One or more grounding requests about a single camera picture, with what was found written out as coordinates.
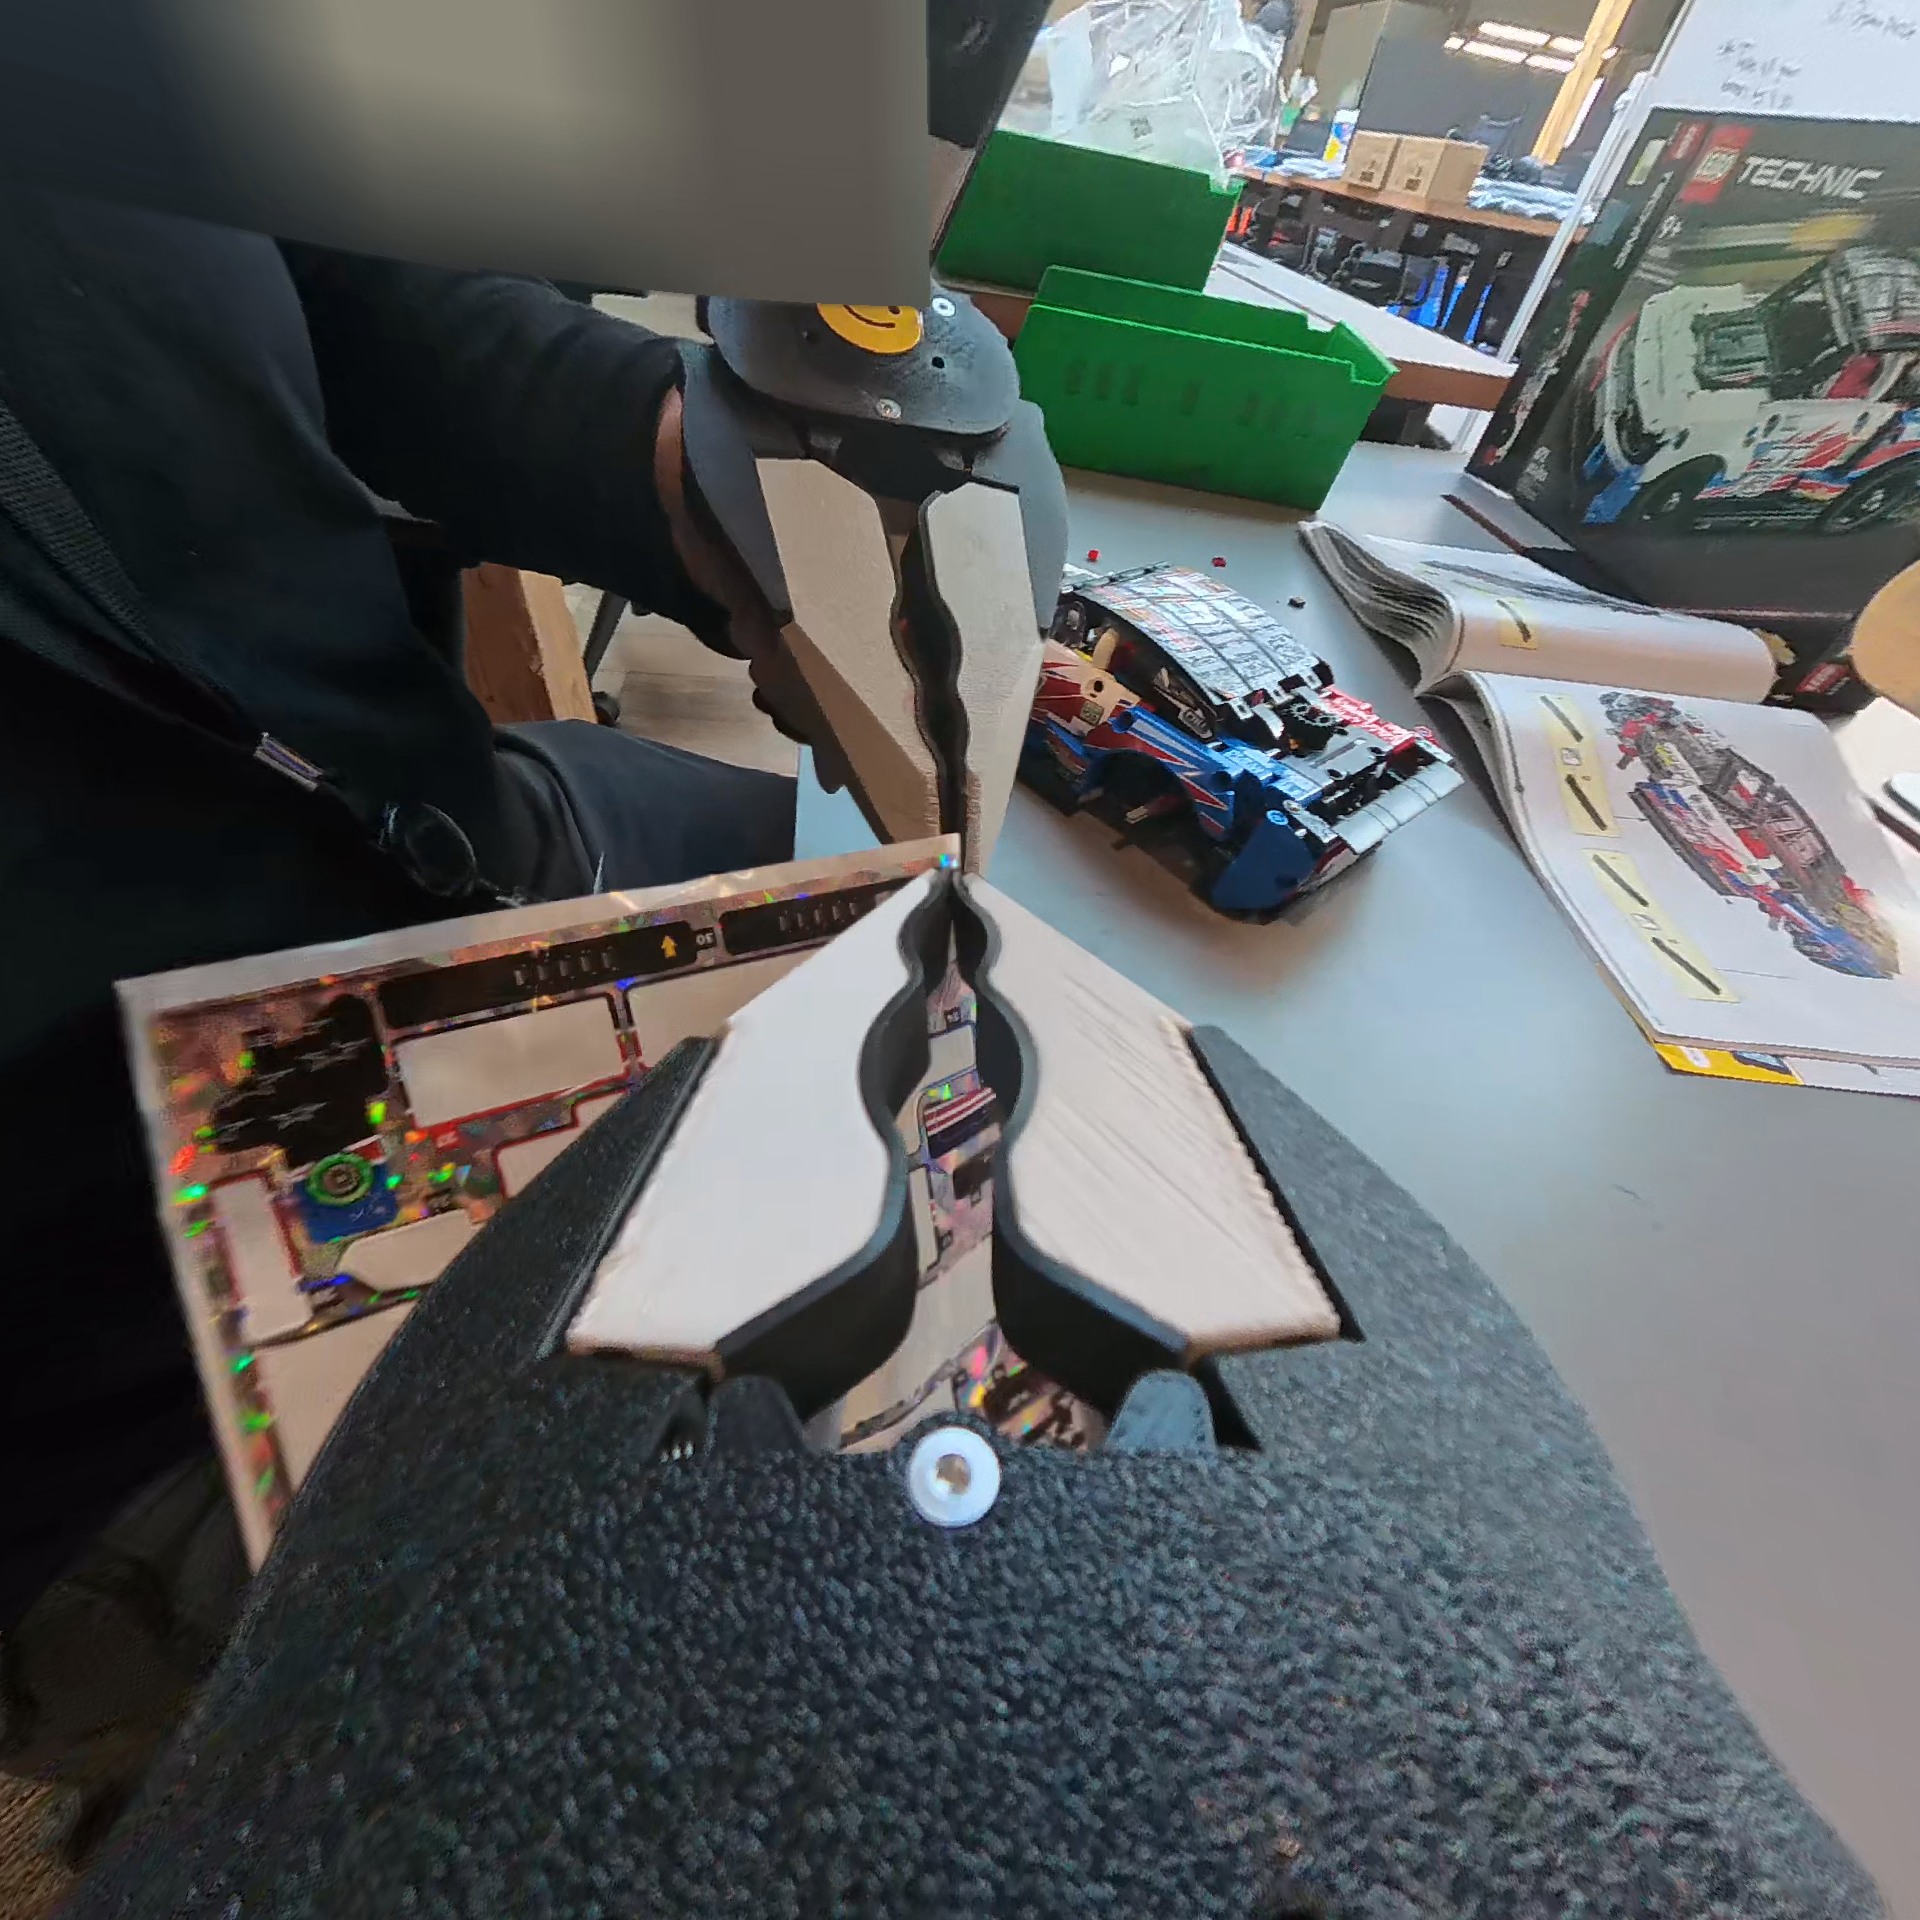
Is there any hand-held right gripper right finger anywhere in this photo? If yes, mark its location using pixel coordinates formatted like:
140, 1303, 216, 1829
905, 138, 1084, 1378
961, 878, 1345, 1415

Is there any open instruction booklet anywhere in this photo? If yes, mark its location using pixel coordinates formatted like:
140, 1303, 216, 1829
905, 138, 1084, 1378
1297, 517, 1920, 1097

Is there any person's left forearm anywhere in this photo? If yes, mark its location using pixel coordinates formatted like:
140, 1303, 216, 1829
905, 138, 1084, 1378
285, 230, 692, 600

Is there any black toy car box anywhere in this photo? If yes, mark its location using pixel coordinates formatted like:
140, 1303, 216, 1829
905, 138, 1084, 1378
1464, 104, 1920, 713

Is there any holographic sticker sheet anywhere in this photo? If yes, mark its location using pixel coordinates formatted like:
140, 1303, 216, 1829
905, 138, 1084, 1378
117, 839, 1114, 1567

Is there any grey desk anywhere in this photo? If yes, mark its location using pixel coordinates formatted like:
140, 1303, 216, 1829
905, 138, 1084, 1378
796, 434, 1920, 1920

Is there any clipboard with printed sheet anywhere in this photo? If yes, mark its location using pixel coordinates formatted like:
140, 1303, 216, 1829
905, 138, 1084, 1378
1847, 561, 1920, 841

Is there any black lanyard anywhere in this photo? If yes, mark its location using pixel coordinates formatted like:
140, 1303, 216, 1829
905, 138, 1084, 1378
0, 398, 489, 909

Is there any clear plastic bag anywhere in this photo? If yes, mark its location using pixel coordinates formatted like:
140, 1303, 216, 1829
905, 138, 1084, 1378
1002, 0, 1299, 167

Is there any green plastic bin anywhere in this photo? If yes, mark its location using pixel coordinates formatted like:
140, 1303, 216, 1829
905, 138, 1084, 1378
1013, 268, 1402, 512
933, 128, 1244, 294

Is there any toy brick race car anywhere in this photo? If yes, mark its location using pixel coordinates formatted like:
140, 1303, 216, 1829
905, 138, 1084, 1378
1017, 556, 1465, 921

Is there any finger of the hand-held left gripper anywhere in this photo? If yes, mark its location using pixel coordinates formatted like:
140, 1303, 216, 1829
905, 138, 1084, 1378
908, 485, 1051, 879
754, 450, 964, 847

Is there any person's dark clothing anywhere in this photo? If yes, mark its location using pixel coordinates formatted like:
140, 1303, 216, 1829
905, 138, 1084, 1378
0, 194, 797, 1653

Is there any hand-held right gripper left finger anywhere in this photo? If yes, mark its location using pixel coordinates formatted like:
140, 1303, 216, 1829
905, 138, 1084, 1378
567, 866, 964, 1418

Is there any person's left hand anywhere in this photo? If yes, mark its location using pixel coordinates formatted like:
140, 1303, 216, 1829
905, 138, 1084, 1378
647, 381, 831, 792

